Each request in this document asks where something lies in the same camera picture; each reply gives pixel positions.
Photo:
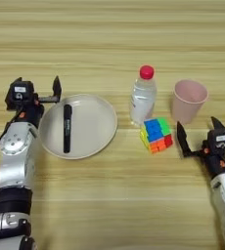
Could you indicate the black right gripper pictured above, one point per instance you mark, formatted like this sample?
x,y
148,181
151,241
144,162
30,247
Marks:
x,y
217,164

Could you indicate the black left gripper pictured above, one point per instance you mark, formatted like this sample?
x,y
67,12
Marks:
x,y
31,114

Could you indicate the pink plastic cup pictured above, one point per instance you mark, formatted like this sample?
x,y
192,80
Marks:
x,y
188,105

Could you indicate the multicoloured puzzle cube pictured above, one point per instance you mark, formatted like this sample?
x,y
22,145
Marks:
x,y
156,135

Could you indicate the black marker pen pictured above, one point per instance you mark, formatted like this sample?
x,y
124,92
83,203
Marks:
x,y
67,130

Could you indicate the clear red-capped water bottle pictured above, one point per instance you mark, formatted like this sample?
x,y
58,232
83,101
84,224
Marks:
x,y
143,99

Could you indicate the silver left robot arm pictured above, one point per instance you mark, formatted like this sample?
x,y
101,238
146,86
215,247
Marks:
x,y
15,166

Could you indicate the left gripper white-labelled black box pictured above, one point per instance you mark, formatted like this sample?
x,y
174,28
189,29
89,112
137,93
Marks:
x,y
20,94

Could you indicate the gripper white-labelled black box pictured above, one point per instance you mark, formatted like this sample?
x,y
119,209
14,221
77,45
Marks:
x,y
20,94
219,140

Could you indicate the right gripper white-labelled black box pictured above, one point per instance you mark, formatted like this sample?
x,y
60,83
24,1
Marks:
x,y
219,140

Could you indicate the round beige plate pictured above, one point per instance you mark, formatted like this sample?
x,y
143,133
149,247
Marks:
x,y
91,127

